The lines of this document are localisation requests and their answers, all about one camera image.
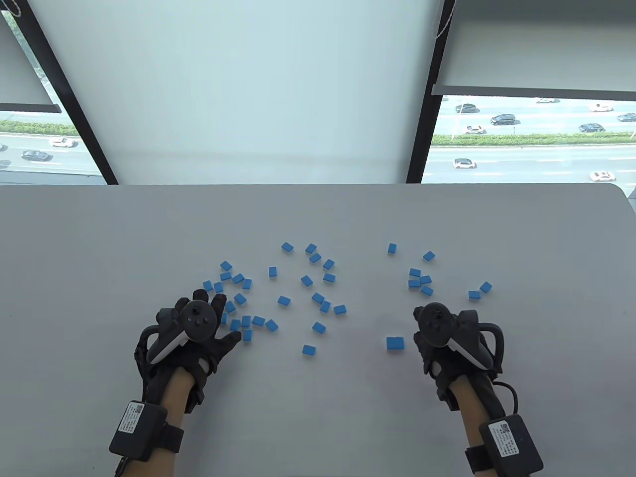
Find person's left hand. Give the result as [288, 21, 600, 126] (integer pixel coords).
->
[134, 291, 243, 413]

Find person's right hand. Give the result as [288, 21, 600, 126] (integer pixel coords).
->
[413, 305, 506, 418]

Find blue mahjong tiles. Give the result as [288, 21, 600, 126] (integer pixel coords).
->
[202, 242, 493, 357]

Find person's left forearm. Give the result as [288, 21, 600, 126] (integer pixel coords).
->
[122, 369, 195, 477]

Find person's right forearm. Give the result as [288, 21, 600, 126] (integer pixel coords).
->
[453, 374, 500, 477]

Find black and white hand controller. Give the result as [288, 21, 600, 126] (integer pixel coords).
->
[148, 300, 220, 364]
[415, 302, 492, 371]

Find green roadside hedge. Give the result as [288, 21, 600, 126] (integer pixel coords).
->
[430, 132, 636, 147]
[0, 119, 80, 137]

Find wide white roller blind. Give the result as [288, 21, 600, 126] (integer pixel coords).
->
[27, 0, 444, 185]

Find grey roller blind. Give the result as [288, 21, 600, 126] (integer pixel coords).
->
[0, 20, 63, 114]
[431, 0, 636, 98]

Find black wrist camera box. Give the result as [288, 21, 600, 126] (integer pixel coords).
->
[465, 414, 544, 475]
[109, 400, 185, 463]

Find black window frame post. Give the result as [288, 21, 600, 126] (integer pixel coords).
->
[12, 0, 120, 185]
[405, 0, 457, 184]

